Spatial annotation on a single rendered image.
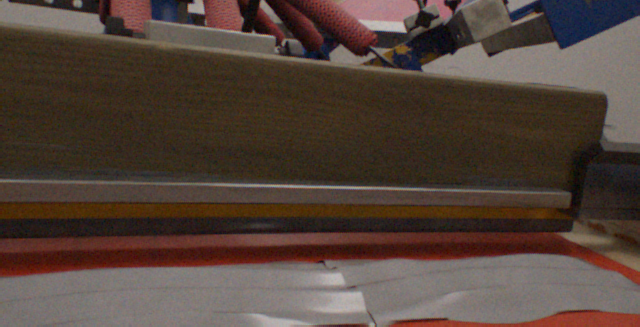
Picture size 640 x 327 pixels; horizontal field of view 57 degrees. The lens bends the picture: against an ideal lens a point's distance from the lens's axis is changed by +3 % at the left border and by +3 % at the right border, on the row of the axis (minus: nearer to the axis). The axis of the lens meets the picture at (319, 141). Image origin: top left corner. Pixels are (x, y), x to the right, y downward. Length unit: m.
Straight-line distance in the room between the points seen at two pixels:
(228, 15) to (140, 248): 0.54
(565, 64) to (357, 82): 2.73
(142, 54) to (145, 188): 0.06
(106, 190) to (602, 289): 0.25
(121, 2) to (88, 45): 0.52
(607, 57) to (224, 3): 2.24
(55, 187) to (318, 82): 0.14
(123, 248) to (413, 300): 0.15
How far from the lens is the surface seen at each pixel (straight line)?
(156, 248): 0.31
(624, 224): 0.48
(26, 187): 0.28
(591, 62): 2.93
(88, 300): 0.24
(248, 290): 0.25
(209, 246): 0.32
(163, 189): 0.28
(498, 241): 0.41
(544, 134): 0.39
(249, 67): 0.29
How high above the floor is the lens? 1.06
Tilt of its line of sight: 8 degrees down
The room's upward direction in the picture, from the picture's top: 7 degrees clockwise
